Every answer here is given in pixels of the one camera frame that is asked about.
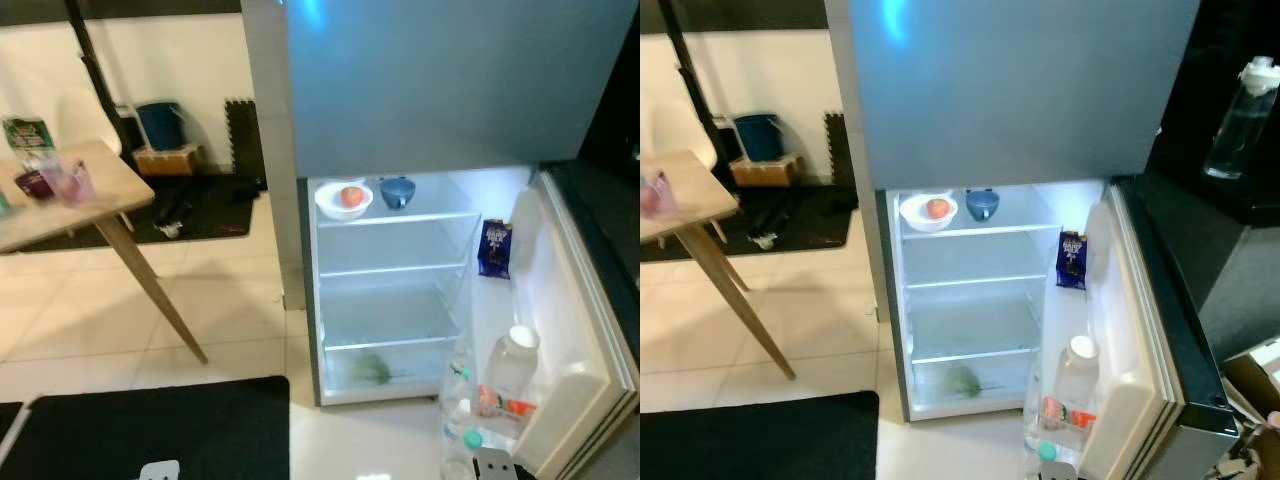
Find dark blue mug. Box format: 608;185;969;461
964;188;1002;223
378;176;419;212

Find white-lined fridge door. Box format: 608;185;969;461
1040;175;1246;480
470;165;641;480

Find glass fridge shelf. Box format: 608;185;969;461
900;222;1063;241
905;272;1051;293
318;260;471;281
316;208;483;229

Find silver two-door fridge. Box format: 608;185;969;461
240;0;641;411
825;0;1201;423

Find clear purple plastic jug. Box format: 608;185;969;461
40;154;99;210
640;171;680;223

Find light wooden dining table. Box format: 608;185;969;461
640;150;799;382
0;138;210;366

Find white shell chair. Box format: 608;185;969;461
55;88;113;153
648;98;723;173

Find small wooden crate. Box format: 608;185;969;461
727;154;802;190
132;144;202;179

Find purple Dairy Milk bag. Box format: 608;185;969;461
1054;229;1092;292
476;218;515;280

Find blue plastic bucket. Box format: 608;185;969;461
732;112;784;165
135;101;187;153

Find black rack upright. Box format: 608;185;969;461
655;0;733;169
63;0;141;159

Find black gym floor platform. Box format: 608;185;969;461
20;172;269;253
640;183;853;264

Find clear bottle white cap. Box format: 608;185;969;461
480;324;543;426
1038;335;1102;446

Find black foam puzzle mats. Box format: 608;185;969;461
224;96;267;187
821;110;852;193

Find clear crisper drawer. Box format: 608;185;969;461
322;335;466;401
910;347;1046;416

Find clear bottle green cap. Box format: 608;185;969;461
1025;440;1079;480
445;428;487;480

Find white ceramic bowl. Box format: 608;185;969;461
313;180;376;222
897;192;962;234

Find green leafy vegetable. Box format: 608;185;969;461
347;351;394;387
940;364;986;399

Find black kitchen counter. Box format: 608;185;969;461
1145;0;1280;229

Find clear sports water bottle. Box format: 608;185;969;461
1203;56;1280;182

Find green snack bag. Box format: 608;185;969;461
2;116;53;173

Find open cardboard carton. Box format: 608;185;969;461
1218;338;1280;426

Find black wheeled metal frame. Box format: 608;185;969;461
148;183;206;241
745;195;801;251

